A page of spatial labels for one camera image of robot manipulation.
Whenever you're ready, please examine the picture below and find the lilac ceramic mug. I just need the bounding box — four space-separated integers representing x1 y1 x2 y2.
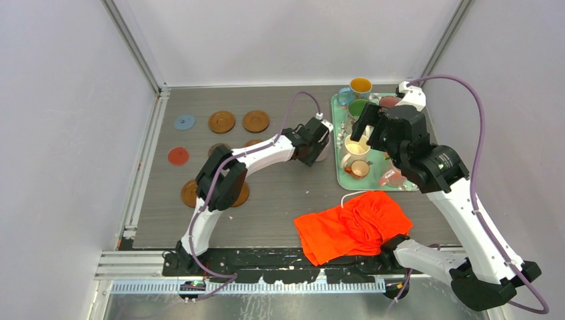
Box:
316 133 332 162

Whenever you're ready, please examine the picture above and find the cream white mug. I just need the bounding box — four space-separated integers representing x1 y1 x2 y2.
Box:
340 135 370 168

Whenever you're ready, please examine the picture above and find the small tan cup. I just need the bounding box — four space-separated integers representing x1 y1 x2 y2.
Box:
344 160 370 180

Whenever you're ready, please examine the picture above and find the brown wooden coaster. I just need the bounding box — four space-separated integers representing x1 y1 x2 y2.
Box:
243 110 270 133
244 139 263 147
231 182 250 207
208 111 236 134
181 179 198 208

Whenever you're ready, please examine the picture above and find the dark walnut round coaster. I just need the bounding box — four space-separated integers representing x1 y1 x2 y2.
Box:
208 143 231 157

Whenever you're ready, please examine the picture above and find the red round coaster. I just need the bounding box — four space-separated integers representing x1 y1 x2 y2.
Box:
167 147 190 166

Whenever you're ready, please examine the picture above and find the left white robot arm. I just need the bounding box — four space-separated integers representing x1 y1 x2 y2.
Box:
175 114 334 275

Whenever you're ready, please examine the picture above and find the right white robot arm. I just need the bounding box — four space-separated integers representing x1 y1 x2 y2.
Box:
351 102 541 311

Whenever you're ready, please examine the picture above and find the blue round coaster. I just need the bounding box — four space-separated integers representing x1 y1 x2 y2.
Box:
173 114 196 131

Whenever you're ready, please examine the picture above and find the green inside mug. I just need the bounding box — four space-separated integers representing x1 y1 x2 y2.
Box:
346 99 369 121

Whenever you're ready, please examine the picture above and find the pink floral mug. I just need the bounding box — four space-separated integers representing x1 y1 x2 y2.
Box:
379 96 400 109

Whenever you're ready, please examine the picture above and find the blue mug yellow inside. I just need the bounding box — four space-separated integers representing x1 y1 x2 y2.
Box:
336 77 372 105

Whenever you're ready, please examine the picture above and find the green floral tray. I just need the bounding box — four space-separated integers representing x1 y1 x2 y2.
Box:
330 95 418 191

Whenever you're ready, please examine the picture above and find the orange cloth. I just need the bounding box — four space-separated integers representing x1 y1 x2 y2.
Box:
294 191 413 266

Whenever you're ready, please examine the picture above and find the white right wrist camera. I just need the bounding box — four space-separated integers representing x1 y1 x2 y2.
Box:
396 81 426 111

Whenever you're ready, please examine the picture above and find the white cord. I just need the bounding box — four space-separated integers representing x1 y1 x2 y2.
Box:
340 190 368 209

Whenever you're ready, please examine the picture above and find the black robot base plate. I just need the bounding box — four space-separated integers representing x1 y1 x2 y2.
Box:
163 247 406 284

